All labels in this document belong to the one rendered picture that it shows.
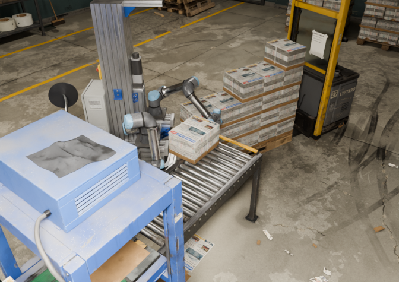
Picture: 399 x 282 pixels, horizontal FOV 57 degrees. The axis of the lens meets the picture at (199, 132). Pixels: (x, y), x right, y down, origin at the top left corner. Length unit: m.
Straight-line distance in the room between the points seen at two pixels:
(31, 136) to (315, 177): 3.27
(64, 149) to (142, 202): 0.44
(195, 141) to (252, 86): 1.22
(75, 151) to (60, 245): 0.42
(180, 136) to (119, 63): 0.82
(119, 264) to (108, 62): 1.69
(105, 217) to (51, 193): 0.28
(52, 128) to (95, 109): 1.49
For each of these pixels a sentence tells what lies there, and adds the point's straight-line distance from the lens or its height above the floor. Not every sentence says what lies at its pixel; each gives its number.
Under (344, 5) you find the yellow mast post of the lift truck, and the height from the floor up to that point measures 1.76.
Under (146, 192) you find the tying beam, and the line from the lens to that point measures 1.82.
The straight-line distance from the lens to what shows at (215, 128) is 3.21.
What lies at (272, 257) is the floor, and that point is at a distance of 3.55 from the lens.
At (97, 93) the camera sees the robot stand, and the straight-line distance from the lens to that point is 3.45.
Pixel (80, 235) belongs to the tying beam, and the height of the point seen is 1.55.
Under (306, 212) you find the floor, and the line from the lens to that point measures 3.99.
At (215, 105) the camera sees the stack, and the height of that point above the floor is 0.83.
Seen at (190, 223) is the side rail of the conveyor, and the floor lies 0.80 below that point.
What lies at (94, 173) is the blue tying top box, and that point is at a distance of 1.65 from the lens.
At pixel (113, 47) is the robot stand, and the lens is 3.22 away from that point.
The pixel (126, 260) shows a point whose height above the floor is 0.80.
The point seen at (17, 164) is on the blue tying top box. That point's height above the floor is 1.75.
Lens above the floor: 2.78
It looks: 34 degrees down
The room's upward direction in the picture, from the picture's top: straight up
